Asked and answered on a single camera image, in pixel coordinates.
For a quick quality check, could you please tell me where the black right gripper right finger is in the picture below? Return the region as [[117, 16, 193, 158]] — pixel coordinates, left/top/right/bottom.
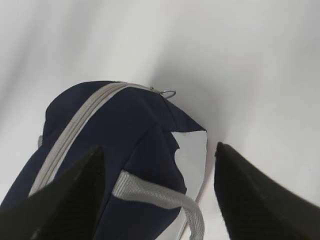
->
[[214, 142, 320, 240]]

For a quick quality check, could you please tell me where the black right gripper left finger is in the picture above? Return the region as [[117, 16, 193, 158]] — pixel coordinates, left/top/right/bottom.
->
[[0, 147, 104, 240]]

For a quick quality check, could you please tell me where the navy blue lunch bag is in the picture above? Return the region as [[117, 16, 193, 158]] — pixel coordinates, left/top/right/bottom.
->
[[0, 81, 207, 240]]

